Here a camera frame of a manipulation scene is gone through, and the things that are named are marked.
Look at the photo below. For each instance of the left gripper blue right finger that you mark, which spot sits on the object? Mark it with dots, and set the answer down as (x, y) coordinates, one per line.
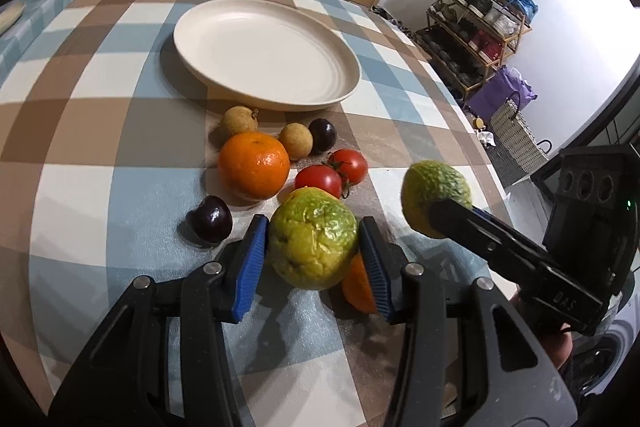
(392, 277)

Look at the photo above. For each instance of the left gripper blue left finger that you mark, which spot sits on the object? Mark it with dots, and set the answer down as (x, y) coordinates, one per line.
(223, 290)

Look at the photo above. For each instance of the orange mandarin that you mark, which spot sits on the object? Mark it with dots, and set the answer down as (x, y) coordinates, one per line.
(356, 288)
(253, 165)

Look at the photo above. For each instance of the dark plum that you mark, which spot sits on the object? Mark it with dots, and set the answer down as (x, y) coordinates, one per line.
(323, 134)
(211, 221)

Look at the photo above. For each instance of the green guava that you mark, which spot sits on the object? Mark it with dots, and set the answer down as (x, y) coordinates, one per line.
(426, 182)
(312, 239)

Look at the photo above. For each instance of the oblong red tomato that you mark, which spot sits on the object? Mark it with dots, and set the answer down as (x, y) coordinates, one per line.
(350, 165)

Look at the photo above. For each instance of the round red tomato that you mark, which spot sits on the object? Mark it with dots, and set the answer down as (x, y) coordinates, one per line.
(320, 176)

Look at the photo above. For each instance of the woven grey basket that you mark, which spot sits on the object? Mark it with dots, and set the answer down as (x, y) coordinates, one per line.
(516, 153)

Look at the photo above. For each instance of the right brown longan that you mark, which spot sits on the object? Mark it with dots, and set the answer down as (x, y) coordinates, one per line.
(297, 141)

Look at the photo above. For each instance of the brown longan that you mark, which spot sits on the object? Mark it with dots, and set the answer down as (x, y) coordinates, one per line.
(297, 141)
(238, 119)

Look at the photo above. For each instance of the left brown longan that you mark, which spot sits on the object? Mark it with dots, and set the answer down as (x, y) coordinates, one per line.
(238, 119)

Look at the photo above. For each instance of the checkered tablecloth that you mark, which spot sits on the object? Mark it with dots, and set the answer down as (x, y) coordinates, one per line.
(107, 142)

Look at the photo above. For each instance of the purple bag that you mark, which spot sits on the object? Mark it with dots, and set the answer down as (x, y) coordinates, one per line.
(507, 84)

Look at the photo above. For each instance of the large cream plate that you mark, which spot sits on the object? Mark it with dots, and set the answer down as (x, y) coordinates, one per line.
(267, 55)

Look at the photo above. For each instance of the wooden shoe rack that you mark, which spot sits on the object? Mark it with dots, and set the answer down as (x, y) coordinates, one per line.
(470, 40)

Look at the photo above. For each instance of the small cream plate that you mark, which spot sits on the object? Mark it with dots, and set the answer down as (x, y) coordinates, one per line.
(10, 14)

